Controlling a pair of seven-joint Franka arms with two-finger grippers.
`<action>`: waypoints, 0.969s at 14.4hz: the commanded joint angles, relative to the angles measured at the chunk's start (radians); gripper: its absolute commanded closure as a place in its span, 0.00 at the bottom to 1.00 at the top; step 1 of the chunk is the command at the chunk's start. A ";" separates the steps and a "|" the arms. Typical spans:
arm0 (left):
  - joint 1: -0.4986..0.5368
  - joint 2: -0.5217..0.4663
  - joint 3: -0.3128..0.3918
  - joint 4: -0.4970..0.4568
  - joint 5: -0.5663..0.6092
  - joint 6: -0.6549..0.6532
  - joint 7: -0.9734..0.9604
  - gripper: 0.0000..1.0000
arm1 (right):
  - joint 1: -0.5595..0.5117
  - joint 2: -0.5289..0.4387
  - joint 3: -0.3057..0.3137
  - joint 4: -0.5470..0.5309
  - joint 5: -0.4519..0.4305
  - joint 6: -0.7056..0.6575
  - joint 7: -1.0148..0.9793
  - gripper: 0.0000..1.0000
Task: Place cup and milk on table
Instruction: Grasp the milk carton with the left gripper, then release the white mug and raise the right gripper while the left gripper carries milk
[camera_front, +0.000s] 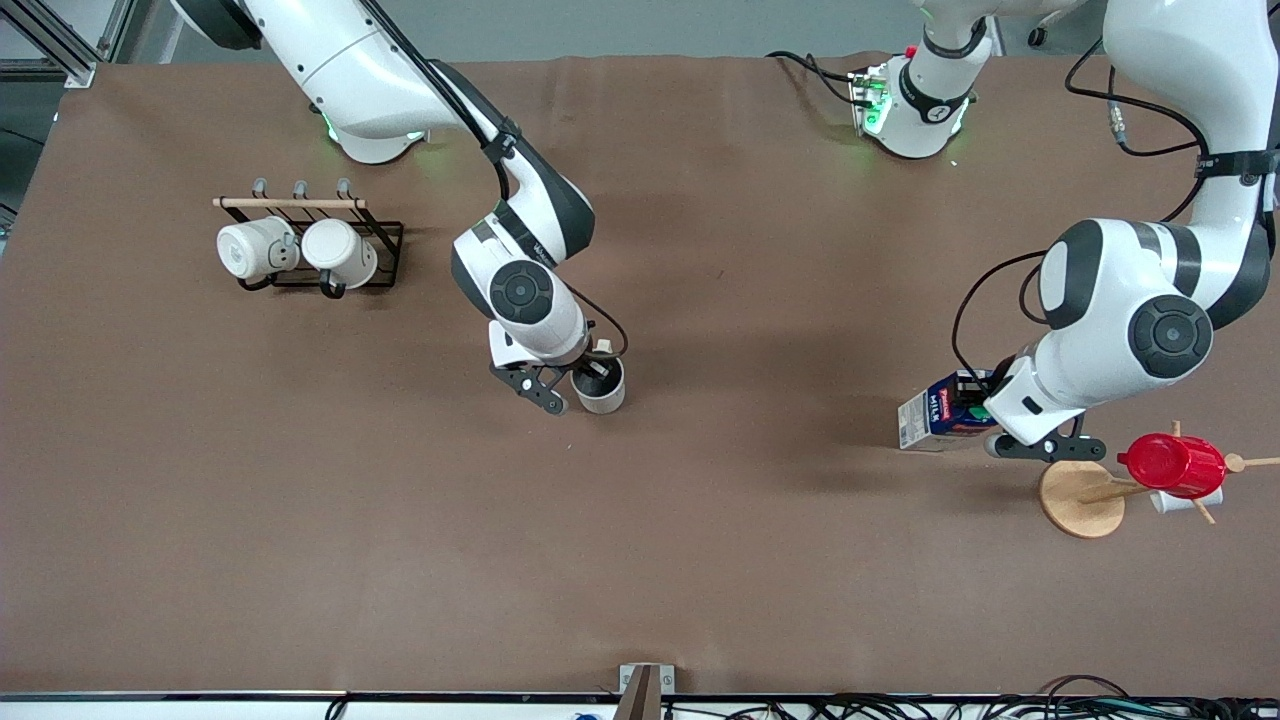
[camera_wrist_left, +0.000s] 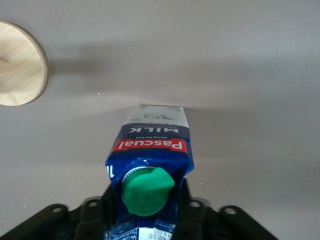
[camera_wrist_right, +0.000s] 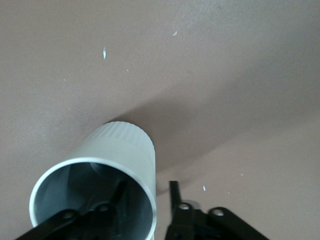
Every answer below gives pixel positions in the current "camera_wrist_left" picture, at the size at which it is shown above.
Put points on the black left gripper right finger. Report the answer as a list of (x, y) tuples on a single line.
[(192, 215)]

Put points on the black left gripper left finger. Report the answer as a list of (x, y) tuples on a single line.
[(95, 215)]

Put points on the blue Pascal milk carton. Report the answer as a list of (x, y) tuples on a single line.
[(150, 150)]

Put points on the wooden mug tree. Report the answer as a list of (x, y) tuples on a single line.
[(22, 70)]

